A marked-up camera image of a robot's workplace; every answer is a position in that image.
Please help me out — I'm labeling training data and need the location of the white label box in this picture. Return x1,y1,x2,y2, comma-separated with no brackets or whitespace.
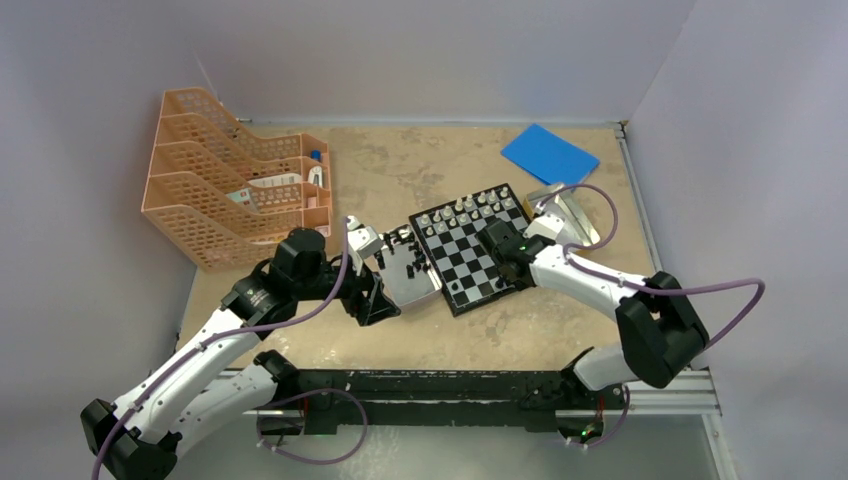
248,172,302,188

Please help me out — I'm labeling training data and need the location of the blue notebook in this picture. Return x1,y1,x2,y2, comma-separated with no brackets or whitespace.
501,124,600,185

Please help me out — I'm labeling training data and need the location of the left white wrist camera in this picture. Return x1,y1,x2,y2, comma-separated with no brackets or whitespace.
345,215,384,275

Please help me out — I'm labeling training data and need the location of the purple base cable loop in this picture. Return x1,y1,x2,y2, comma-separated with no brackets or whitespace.
256,387,370,466

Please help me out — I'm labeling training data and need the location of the silver metal tin tray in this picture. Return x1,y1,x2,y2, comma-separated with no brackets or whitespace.
374,224,442,312

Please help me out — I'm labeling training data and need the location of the orange plastic file rack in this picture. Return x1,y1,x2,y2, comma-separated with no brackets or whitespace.
141,87,336,271

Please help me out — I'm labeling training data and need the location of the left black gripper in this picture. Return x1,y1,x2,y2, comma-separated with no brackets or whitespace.
294,249,399,323

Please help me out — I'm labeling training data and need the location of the black white chess board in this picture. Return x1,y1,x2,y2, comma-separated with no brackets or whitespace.
409,183,531,316

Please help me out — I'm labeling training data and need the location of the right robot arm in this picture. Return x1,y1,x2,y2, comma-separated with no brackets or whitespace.
477,220,710,407

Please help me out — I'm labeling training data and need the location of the white stapler in rack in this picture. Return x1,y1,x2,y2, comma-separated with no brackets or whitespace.
308,166,324,188

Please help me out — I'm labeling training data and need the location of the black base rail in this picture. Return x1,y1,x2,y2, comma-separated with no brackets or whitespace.
268,369,625,436

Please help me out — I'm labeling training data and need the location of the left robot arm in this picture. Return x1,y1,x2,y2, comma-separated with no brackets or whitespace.
81,220,400,479

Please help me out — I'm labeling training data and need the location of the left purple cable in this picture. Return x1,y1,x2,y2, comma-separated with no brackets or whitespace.
91,218,352,480

